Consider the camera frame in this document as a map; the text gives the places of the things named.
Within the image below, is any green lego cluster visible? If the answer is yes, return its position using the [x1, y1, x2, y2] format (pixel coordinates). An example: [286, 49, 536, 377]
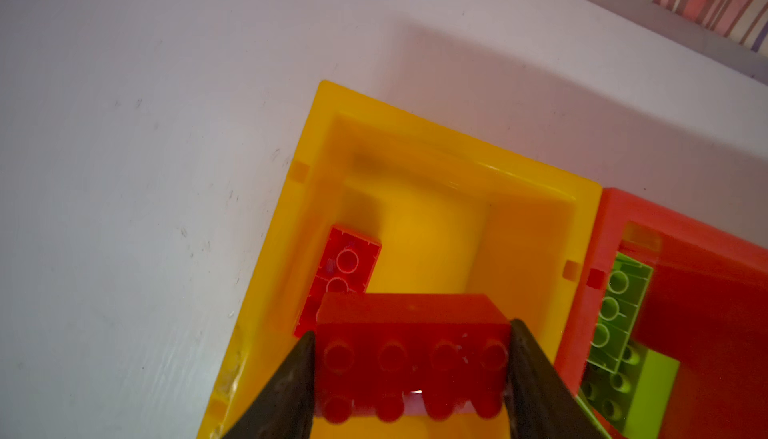
[576, 253, 679, 438]

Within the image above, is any left yellow bin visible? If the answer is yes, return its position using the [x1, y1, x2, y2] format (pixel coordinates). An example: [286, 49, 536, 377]
[199, 81, 603, 438]

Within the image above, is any red middle bin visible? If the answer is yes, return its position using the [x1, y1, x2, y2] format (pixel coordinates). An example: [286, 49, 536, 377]
[554, 188, 767, 438]

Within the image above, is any red lego cluster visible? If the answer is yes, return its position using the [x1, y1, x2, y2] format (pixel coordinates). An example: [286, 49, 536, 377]
[293, 224, 382, 338]

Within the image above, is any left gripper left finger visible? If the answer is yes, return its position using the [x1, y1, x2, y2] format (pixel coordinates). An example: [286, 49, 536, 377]
[224, 331, 316, 439]

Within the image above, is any red lego brick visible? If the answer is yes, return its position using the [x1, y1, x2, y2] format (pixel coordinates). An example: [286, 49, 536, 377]
[314, 293, 511, 424]

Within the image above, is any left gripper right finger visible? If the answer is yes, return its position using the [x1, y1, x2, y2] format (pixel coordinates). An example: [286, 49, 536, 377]
[506, 319, 607, 438]

